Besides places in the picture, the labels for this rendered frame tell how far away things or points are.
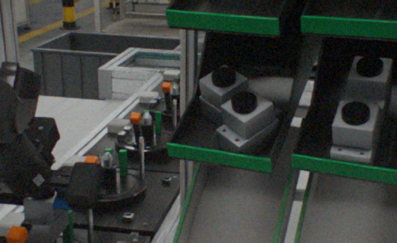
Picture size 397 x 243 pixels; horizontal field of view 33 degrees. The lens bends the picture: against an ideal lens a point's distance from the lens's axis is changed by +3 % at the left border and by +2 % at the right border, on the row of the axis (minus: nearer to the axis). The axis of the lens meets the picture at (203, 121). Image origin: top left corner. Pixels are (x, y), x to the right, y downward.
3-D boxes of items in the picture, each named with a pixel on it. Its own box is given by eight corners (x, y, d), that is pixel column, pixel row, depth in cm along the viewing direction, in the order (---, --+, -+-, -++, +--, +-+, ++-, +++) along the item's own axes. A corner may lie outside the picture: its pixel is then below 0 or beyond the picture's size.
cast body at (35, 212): (51, 246, 92) (48, 199, 90) (20, 243, 93) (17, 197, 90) (75, 218, 100) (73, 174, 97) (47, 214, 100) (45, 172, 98)
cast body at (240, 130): (241, 164, 77) (235, 121, 72) (218, 147, 79) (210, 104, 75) (293, 129, 80) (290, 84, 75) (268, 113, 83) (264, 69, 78)
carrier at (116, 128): (187, 182, 130) (188, 123, 126) (73, 171, 135) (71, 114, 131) (211, 141, 153) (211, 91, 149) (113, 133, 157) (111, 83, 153)
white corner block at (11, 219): (23, 249, 106) (21, 226, 105) (-5, 247, 107) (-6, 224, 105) (37, 234, 110) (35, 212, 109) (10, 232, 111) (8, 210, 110)
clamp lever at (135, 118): (143, 146, 136) (138, 118, 132) (134, 145, 137) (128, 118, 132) (147, 134, 139) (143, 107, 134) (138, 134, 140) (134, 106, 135)
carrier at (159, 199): (153, 242, 108) (152, 171, 104) (15, 228, 112) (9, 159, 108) (187, 183, 130) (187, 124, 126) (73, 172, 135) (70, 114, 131)
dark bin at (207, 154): (271, 175, 75) (266, 128, 70) (169, 158, 80) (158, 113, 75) (326, 34, 94) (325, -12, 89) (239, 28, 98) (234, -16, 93)
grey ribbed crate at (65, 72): (168, 109, 285) (168, 58, 277) (33, 99, 296) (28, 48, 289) (190, 84, 324) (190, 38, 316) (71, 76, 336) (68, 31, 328)
